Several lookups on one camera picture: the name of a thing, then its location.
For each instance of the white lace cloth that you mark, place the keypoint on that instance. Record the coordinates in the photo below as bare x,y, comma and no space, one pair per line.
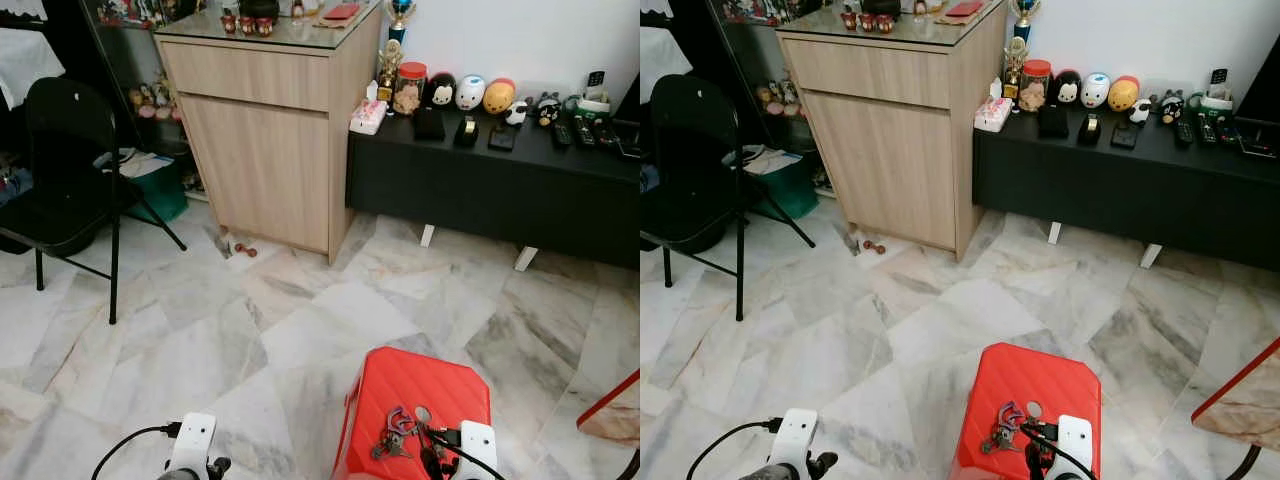
660,58
28,60

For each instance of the red plastic stool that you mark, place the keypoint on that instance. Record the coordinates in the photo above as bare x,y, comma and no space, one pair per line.
1030,375
420,380

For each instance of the black folding chair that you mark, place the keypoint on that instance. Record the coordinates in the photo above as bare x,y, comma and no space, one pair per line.
60,120
695,115

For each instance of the black pot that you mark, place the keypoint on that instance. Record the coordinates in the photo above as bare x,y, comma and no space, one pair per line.
881,6
260,8

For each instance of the black television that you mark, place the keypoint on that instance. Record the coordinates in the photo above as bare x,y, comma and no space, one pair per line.
630,100
1262,85

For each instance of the red flat case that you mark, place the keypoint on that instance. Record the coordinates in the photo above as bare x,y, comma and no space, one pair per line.
341,12
964,9

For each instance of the pink tissue pack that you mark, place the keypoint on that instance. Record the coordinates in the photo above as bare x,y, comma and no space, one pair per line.
367,117
993,114

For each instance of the green white phone holder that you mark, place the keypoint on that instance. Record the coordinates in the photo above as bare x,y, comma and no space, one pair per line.
1217,98
593,100

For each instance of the marble pattern folding table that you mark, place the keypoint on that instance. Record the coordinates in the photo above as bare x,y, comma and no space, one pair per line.
615,410
1245,400

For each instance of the black wallet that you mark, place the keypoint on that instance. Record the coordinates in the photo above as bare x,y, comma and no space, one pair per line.
1053,121
429,124

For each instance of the blue gold trophy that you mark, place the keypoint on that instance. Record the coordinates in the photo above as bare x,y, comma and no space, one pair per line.
401,15
1025,12

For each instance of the jar with red lid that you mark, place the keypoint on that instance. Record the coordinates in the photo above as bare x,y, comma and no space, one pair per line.
410,92
1035,88

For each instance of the light wooden cabinet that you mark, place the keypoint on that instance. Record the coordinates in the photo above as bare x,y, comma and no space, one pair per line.
885,145
260,150

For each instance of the black white plush toy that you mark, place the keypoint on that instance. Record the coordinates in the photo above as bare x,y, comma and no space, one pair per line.
1172,108
547,110

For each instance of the small black box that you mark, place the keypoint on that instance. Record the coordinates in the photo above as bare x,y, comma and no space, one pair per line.
501,139
1125,136

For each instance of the small white panda toy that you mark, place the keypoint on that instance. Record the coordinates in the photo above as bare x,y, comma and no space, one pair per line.
516,113
1140,111

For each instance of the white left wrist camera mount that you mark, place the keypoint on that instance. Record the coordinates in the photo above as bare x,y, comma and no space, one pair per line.
192,440
798,435

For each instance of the black low console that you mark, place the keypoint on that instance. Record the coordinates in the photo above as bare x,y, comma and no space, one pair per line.
1100,190
480,190

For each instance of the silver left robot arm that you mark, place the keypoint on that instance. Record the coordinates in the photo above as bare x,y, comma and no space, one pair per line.
768,472

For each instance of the green bin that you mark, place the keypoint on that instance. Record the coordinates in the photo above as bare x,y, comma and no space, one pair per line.
160,195
790,192

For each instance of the black tape dispenser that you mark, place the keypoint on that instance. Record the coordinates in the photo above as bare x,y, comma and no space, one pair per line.
1089,129
465,132

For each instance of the orange round figurine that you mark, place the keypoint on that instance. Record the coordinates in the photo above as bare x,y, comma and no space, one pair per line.
499,97
1123,94

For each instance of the white papers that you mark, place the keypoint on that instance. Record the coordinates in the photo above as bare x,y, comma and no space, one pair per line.
140,163
768,160

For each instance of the black remote control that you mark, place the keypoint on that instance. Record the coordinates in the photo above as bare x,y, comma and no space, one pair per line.
584,131
1208,129
1184,133
561,136
1230,130
609,133

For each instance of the small red floor object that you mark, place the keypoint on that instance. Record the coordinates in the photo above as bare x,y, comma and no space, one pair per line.
874,247
245,251

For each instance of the white round figurine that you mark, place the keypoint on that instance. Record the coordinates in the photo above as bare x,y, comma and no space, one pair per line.
470,94
1095,91

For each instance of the bunch of keys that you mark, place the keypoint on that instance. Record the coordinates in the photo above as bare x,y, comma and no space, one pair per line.
1002,428
393,432

